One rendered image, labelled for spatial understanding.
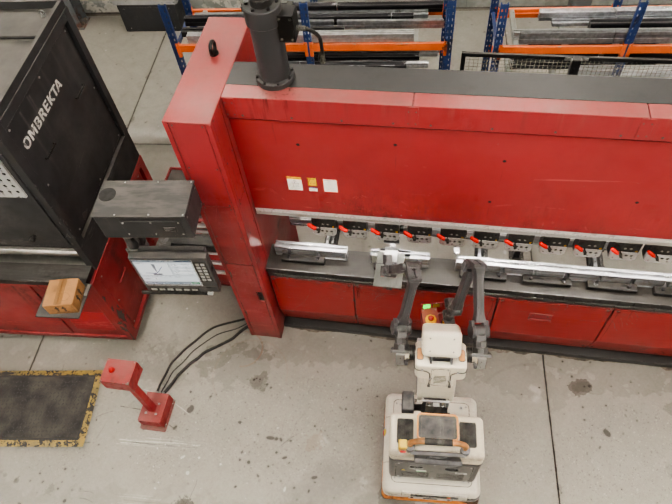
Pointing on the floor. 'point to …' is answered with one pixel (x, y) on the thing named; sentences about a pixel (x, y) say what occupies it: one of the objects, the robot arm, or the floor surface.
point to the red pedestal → (119, 376)
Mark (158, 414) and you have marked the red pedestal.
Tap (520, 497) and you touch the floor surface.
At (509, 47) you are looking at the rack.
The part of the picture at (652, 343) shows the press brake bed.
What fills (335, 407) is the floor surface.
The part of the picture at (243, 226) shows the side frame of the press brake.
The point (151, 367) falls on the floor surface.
